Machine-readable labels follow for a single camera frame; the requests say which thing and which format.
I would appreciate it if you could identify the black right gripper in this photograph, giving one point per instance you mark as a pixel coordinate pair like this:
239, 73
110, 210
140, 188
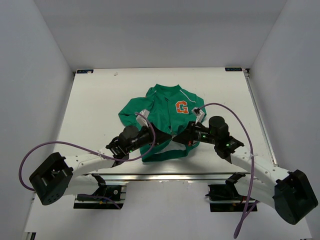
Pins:
188, 137

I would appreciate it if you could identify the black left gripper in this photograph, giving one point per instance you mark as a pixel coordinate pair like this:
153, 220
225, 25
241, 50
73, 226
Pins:
160, 137

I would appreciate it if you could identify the green jacket with white lining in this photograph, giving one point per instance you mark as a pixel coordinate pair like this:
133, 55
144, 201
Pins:
170, 110

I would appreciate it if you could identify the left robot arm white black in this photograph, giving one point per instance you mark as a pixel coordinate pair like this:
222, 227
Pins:
60, 176

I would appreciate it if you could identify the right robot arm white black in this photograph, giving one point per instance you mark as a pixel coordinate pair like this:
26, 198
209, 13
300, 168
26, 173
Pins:
288, 192

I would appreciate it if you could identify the blue label sticker right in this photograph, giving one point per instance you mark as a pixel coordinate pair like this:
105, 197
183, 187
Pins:
233, 69

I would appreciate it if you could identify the blue label sticker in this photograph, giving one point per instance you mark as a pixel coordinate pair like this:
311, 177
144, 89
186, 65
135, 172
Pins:
84, 71
233, 69

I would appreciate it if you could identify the blue label sticker left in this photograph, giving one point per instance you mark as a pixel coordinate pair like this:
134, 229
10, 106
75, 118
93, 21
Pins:
84, 71

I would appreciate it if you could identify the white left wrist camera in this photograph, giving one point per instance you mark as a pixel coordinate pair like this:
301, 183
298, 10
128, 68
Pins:
142, 118

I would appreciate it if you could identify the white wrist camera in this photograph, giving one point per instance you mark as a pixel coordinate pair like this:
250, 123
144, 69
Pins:
142, 118
198, 112

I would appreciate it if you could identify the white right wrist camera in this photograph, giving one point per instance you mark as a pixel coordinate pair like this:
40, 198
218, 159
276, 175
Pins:
198, 112

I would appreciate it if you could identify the aluminium table front rail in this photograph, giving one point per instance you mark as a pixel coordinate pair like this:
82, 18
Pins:
166, 177

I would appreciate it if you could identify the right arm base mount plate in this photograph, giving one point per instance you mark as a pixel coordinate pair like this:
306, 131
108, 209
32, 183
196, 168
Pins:
224, 198

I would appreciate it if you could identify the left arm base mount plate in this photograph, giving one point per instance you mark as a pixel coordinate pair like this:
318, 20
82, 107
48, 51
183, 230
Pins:
106, 195

